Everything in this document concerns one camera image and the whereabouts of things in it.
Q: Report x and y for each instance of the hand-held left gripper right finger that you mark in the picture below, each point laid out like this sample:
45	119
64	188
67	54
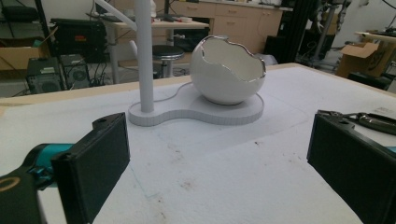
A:
351	168

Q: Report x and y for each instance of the flat cardboard box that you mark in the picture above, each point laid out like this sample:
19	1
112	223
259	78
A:
18	57

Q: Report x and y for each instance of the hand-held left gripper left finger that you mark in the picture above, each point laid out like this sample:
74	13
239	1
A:
90	168

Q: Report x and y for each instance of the white stand with pole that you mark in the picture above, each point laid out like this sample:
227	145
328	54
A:
144	62

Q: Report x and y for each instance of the metal stand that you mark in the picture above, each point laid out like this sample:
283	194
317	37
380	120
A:
323	34

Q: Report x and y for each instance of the white desk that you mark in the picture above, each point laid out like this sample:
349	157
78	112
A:
174	25

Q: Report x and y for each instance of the black round stool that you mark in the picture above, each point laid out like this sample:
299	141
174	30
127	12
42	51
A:
168	52

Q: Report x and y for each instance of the black curtain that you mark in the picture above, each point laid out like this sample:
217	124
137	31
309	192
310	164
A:
292	31

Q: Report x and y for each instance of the open cardboard box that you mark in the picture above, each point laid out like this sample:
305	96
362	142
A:
353	62

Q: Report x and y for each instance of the white foam mat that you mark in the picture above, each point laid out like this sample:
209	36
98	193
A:
218	174

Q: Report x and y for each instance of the light wooden side table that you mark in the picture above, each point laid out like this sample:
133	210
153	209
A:
376	36

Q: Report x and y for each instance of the white eggshell-shaped bowl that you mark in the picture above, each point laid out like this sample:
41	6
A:
218	85

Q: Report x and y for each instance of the grey computer tower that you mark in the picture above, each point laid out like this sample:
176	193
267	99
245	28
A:
43	76
76	71

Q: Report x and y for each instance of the dark glossy tool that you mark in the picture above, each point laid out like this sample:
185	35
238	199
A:
375	123

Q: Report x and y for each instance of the light wooden cabinet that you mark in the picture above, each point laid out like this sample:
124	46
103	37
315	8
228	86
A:
239	21

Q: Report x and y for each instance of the black equipment case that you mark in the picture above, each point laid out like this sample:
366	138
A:
77	37

